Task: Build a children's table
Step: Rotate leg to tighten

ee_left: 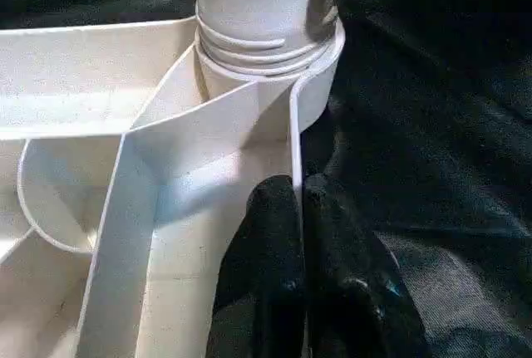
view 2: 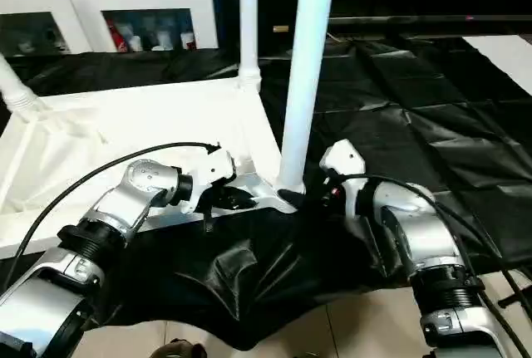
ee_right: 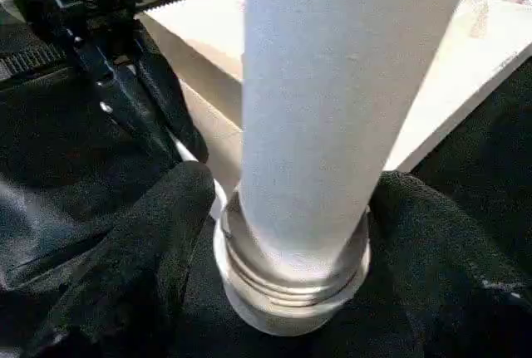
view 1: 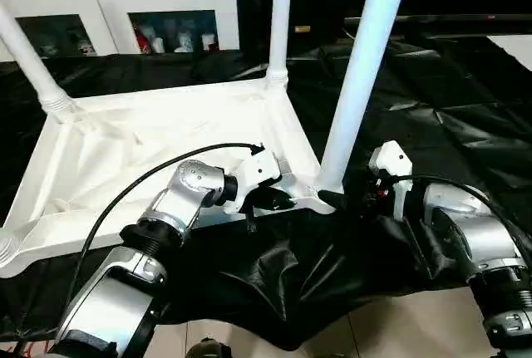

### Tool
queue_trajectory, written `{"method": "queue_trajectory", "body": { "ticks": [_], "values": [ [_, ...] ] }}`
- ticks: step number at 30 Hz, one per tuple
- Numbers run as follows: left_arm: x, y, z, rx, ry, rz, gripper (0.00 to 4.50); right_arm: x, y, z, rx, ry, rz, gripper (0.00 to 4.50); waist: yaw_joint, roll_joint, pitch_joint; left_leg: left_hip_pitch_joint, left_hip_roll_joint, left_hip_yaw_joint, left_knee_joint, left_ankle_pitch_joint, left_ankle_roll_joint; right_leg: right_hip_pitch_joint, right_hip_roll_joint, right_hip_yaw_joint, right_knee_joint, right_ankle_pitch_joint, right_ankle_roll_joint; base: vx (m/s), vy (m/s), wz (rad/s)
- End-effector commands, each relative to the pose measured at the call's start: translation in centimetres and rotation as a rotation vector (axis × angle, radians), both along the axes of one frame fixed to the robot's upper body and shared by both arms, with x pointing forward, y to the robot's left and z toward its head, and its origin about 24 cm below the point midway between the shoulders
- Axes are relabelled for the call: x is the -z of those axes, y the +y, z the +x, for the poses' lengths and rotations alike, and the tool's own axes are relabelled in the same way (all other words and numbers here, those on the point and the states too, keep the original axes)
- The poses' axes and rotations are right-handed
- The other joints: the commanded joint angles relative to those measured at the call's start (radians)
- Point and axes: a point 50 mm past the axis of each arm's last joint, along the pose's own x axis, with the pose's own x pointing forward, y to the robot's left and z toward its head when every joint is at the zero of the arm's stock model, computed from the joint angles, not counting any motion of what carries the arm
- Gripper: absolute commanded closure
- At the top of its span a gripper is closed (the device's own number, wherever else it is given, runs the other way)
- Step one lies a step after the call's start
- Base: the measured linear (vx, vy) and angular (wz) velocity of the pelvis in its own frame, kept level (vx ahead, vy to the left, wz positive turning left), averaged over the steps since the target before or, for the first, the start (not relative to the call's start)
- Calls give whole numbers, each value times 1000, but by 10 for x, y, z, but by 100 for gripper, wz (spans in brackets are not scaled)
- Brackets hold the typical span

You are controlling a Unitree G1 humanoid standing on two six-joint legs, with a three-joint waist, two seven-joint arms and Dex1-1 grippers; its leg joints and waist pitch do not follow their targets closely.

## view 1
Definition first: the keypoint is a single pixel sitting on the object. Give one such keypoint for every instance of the white plastic table top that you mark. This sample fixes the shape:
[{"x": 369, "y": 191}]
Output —
[{"x": 158, "y": 134}]

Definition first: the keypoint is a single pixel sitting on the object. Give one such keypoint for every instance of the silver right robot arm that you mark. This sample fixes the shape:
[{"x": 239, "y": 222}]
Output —
[{"x": 474, "y": 233}]

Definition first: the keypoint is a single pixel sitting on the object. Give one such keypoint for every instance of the dark round robot base part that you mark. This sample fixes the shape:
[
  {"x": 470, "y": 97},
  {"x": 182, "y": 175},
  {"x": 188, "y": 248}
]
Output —
[{"x": 209, "y": 349}]

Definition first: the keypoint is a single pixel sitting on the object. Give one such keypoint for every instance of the black table mat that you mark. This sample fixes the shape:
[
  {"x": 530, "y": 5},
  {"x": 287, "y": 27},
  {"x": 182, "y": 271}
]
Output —
[{"x": 416, "y": 125}]

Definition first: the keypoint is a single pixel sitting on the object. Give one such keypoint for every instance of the small yellow label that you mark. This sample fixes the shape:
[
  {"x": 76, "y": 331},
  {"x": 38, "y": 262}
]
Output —
[{"x": 302, "y": 29}]

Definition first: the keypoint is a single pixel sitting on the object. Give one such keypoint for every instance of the white flat sheet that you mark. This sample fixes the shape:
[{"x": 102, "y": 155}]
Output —
[{"x": 517, "y": 46}]

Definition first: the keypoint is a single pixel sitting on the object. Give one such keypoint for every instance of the white glass-door cabinet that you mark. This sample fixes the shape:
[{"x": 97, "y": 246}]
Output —
[{"x": 116, "y": 5}]

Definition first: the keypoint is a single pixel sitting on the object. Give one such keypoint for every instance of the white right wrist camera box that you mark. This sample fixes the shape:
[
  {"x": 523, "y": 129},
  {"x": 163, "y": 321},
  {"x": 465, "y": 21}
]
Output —
[{"x": 392, "y": 167}]

